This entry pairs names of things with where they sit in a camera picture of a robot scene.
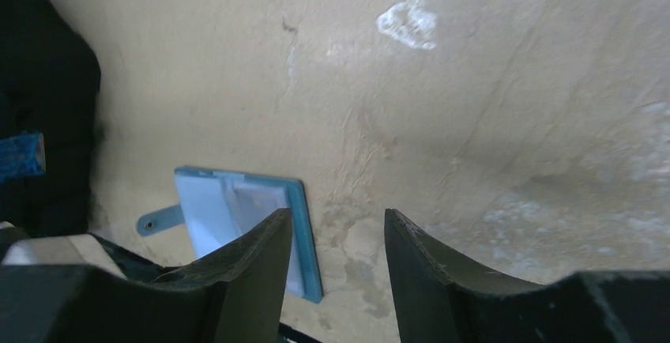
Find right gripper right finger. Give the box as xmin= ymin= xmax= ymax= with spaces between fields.
xmin=384 ymin=209 xmax=669 ymax=342

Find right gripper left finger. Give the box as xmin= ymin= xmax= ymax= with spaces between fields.
xmin=1 ymin=209 xmax=292 ymax=342

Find blue card holder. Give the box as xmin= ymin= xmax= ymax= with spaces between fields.
xmin=136 ymin=166 xmax=323 ymax=303

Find black tool box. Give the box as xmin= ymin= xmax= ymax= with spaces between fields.
xmin=1 ymin=0 xmax=101 ymax=237

